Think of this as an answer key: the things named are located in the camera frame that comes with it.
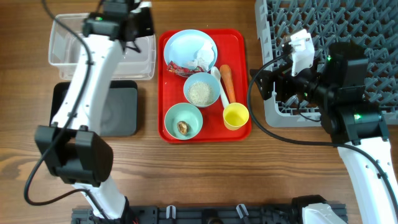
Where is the black square bin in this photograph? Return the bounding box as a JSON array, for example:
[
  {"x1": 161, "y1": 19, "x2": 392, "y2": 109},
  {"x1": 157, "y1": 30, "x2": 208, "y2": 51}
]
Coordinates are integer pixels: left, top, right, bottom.
[{"x1": 49, "y1": 80, "x2": 138, "y2": 137}]

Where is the brown mushroom piece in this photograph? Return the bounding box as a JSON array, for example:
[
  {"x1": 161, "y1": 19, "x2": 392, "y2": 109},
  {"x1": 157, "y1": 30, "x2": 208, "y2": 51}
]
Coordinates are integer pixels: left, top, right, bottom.
[{"x1": 177, "y1": 121, "x2": 189, "y2": 136}]

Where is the red snack wrapper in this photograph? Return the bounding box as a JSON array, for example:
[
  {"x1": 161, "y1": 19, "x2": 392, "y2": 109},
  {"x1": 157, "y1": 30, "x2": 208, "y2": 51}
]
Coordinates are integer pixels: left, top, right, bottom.
[{"x1": 167, "y1": 61, "x2": 204, "y2": 77}]

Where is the clear plastic bin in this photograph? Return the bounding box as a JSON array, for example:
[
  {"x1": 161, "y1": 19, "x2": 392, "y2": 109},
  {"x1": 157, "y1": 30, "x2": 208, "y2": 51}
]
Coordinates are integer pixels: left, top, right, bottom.
[{"x1": 49, "y1": 13, "x2": 156, "y2": 80}]

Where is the light blue rice bowl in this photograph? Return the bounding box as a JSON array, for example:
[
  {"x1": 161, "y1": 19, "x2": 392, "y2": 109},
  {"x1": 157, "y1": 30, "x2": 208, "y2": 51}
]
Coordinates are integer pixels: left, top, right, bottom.
[{"x1": 183, "y1": 72, "x2": 220, "y2": 108}]

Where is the light blue plate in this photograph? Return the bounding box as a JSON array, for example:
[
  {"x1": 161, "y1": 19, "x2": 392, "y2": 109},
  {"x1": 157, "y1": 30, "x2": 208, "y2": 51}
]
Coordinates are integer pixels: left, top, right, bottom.
[{"x1": 163, "y1": 29, "x2": 218, "y2": 72}]

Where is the yellow plastic cup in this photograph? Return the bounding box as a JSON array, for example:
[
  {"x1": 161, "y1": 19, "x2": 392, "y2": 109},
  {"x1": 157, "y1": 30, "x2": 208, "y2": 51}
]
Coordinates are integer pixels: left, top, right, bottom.
[{"x1": 223, "y1": 103, "x2": 250, "y2": 131}]

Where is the grey dishwasher rack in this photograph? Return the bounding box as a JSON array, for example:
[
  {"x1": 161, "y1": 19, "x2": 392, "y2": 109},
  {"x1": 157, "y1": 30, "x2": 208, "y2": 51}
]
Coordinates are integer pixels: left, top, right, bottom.
[{"x1": 254, "y1": 0, "x2": 397, "y2": 124}]

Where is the white tissue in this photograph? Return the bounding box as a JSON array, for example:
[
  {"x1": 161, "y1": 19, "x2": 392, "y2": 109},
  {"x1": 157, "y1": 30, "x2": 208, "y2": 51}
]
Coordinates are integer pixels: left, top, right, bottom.
[{"x1": 186, "y1": 40, "x2": 215, "y2": 72}]

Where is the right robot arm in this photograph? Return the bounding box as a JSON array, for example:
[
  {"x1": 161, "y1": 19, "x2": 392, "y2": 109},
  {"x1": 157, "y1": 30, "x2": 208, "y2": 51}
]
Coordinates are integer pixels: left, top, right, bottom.
[{"x1": 249, "y1": 42, "x2": 397, "y2": 223}]

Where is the mint green bowl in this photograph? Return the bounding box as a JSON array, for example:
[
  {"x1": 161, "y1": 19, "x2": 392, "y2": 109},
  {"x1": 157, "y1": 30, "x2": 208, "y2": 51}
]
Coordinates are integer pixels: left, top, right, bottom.
[{"x1": 164, "y1": 103, "x2": 203, "y2": 141}]

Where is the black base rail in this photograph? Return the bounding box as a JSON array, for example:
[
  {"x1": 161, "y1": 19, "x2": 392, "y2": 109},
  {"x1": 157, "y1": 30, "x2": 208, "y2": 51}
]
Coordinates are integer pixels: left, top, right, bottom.
[{"x1": 70, "y1": 203, "x2": 348, "y2": 224}]

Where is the orange carrot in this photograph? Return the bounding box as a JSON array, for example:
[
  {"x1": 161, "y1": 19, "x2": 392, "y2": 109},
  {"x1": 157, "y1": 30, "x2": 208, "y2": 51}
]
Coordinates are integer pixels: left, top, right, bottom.
[{"x1": 220, "y1": 65, "x2": 236, "y2": 103}]

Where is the white rice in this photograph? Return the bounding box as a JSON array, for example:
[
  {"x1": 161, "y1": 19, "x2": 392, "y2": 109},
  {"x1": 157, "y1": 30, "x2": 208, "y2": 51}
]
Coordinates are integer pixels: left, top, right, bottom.
[{"x1": 188, "y1": 82, "x2": 213, "y2": 106}]

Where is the white plastic spoon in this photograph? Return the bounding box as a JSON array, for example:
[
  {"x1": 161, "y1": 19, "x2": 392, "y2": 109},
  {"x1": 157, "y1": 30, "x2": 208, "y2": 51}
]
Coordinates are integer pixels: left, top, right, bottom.
[{"x1": 210, "y1": 67, "x2": 229, "y2": 108}]

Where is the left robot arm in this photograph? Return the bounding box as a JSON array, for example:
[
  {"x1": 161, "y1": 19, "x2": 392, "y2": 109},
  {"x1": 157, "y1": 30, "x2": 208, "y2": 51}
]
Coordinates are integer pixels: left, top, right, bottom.
[{"x1": 35, "y1": 1, "x2": 154, "y2": 223}]

